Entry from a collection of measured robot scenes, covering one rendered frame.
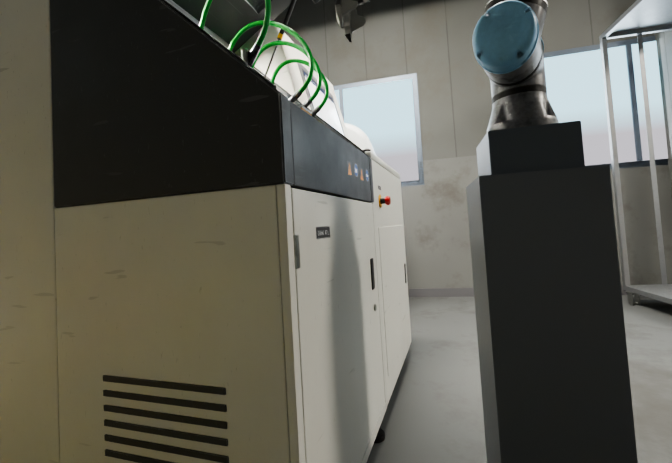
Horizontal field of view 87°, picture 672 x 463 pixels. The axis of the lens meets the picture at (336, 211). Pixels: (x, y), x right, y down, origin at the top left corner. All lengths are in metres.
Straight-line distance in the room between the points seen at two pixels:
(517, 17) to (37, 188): 1.08
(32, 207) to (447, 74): 3.38
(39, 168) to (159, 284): 0.43
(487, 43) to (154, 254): 0.78
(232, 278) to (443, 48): 3.46
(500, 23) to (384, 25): 3.25
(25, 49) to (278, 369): 0.95
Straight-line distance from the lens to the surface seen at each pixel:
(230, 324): 0.70
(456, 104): 3.69
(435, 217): 3.49
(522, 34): 0.81
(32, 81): 1.14
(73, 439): 1.07
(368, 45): 3.97
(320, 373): 0.77
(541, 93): 0.95
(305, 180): 0.70
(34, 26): 1.18
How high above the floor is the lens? 0.71
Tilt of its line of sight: 3 degrees up
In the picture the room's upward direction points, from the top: 3 degrees counter-clockwise
